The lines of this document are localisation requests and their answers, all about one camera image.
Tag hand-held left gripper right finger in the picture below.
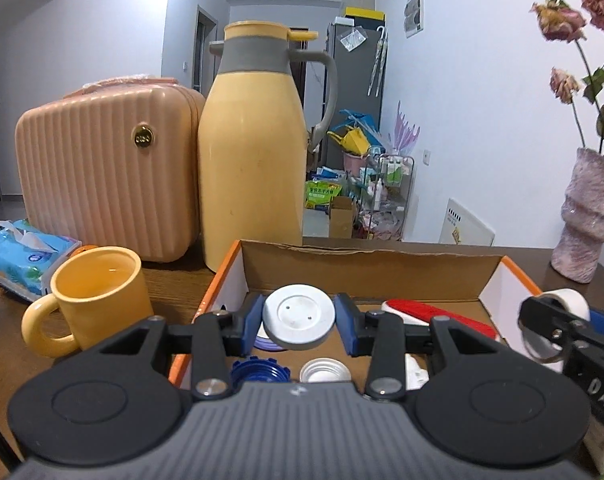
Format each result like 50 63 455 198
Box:
333 292 502 403

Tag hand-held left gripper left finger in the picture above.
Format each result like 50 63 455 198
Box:
107 292 267 402

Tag blue translucent lid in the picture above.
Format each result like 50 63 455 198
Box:
254 327 285 352

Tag small white ridged cap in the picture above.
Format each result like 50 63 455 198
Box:
299 357 353 383

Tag dark blue bottle cap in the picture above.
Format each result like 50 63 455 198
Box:
230 356 291 391

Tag red cardboard box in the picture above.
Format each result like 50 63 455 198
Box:
169 239 545 391

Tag red and white lint brush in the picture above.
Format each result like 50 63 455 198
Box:
381 298 498 343

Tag small brown cardboard box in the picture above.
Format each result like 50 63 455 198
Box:
328 196 357 239

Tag pink textured vase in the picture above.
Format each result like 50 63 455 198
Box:
550 147 604 284

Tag white flat board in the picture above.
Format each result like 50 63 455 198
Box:
439 198 496 247

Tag green plastic bag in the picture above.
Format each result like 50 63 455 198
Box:
304 180 343 212

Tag yellow thermos jug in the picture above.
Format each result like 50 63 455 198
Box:
198 20 339 273

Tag yellow mug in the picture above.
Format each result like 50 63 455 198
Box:
21 246 155 358

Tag pink bucket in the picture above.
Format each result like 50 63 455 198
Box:
343 152 370 176

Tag yellow watering can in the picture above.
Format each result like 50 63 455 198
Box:
328 127 371 156

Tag purple leaf decoration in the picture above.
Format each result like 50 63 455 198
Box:
389 101 421 161

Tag blue plastic toy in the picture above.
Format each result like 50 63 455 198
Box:
338 108 383 146

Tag pink ribbed suitcase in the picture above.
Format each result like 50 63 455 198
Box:
14 76 206 263

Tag blue tissue pack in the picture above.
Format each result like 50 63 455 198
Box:
0 218 83 297

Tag grey refrigerator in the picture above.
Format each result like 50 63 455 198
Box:
327 16 389 171

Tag white folded umbrella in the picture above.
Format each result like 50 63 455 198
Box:
367 30 381 97
377 25 389 98

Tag clear plastic pouch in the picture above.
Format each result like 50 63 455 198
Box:
339 27 367 52

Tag dried pink roses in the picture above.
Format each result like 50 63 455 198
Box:
529 0 604 161

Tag yellow and black box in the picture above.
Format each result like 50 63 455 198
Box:
344 6 385 23

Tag metal wire rack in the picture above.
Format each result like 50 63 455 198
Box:
359 154 416 241

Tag white wall panel box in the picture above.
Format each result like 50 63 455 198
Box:
404 0 425 38

